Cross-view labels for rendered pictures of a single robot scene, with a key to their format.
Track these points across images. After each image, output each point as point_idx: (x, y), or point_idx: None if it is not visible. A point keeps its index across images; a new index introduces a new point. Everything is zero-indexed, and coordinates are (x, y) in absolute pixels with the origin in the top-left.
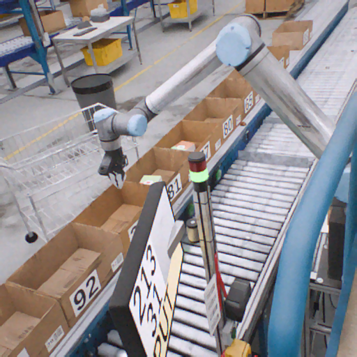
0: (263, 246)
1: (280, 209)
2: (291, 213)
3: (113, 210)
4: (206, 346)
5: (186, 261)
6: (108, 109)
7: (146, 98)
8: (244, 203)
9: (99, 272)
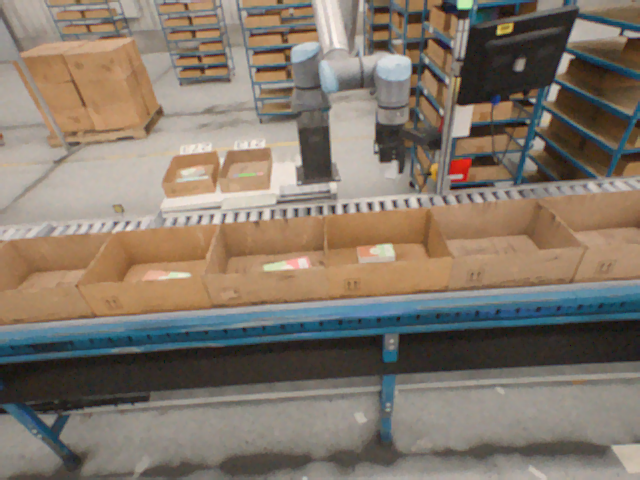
0: (315, 208)
1: (254, 214)
2: (257, 208)
3: (358, 296)
4: None
5: None
6: (386, 59)
7: (342, 48)
8: None
9: (475, 218)
